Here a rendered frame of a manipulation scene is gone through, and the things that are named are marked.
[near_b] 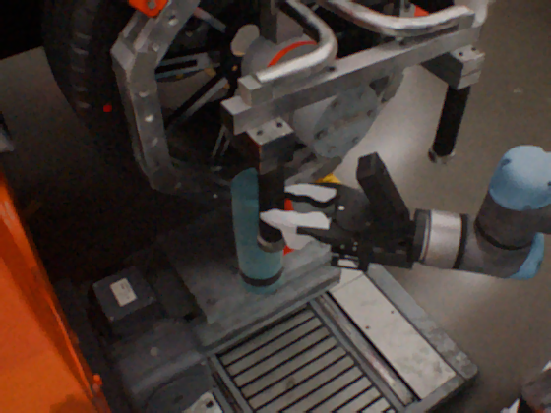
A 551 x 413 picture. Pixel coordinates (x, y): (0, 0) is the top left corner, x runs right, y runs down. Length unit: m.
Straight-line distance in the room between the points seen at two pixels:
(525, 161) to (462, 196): 1.37
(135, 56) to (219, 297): 0.76
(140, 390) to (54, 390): 0.46
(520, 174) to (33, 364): 0.54
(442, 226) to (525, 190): 0.13
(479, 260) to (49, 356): 0.51
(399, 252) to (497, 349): 0.95
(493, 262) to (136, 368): 0.69
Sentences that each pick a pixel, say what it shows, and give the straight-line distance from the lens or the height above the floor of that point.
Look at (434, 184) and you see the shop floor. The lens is 2.01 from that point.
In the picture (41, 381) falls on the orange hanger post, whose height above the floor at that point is 0.84.
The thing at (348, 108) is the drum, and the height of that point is 0.88.
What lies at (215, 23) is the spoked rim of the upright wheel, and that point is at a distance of 0.92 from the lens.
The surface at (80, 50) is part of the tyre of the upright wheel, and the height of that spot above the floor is 0.96.
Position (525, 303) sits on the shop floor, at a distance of 1.77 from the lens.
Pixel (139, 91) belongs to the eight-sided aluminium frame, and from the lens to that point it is 0.78.
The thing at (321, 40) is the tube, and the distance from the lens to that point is 0.69.
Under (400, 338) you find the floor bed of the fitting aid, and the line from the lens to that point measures 1.49.
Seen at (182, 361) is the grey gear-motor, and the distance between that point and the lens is 1.08.
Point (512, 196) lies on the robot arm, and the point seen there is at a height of 0.94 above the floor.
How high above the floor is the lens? 1.35
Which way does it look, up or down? 47 degrees down
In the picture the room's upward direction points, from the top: straight up
